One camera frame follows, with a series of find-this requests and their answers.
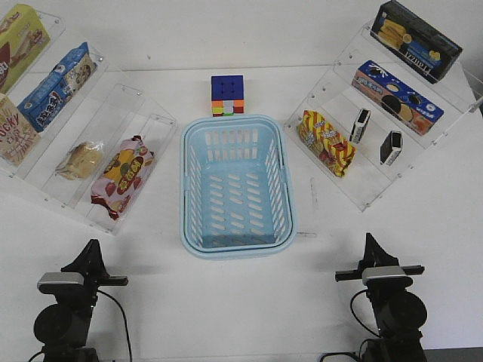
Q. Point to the blue orange cookie box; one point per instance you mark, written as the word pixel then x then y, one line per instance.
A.
pixel 397 98

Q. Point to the beige pocky box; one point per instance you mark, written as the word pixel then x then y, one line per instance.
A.
pixel 18 136

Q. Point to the blue cookie bag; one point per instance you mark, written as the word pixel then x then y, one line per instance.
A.
pixel 43 104

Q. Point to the pink strawberry snack bag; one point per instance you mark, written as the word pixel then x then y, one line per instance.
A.
pixel 123 177

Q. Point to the yellow red striped snack bag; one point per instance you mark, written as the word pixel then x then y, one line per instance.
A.
pixel 326 142

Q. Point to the clear acrylic right shelf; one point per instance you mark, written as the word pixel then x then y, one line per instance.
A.
pixel 458 93

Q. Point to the light blue plastic basket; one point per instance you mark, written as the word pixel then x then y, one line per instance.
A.
pixel 236 196

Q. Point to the clear acrylic shelf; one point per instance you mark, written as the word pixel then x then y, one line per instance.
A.
pixel 458 93
pixel 108 109

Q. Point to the bread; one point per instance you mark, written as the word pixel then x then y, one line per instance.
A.
pixel 81 161

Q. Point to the yellow green biscuit box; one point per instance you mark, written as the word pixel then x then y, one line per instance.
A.
pixel 23 38

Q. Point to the clear acrylic left shelf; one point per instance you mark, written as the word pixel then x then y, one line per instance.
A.
pixel 108 109

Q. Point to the black white tissue pack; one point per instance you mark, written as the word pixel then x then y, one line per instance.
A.
pixel 359 126

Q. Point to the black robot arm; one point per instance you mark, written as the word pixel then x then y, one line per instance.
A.
pixel 63 327
pixel 399 314

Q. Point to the black cracker box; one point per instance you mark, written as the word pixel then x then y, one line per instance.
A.
pixel 427 51

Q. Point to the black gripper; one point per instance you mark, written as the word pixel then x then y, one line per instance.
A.
pixel 375 253
pixel 91 273

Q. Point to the multicolour puzzle cube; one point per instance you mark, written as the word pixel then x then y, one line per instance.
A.
pixel 227 95

